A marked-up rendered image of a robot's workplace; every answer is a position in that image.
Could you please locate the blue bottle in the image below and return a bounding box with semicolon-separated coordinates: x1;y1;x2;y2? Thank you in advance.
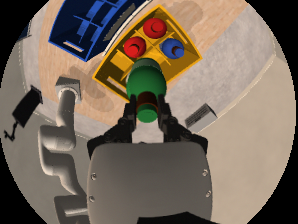
159;38;184;59

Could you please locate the blue crate with dividers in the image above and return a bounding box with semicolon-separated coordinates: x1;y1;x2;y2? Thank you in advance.
48;0;147;62

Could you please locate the orange divided crate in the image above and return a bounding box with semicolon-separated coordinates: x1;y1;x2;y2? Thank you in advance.
92;4;203;103

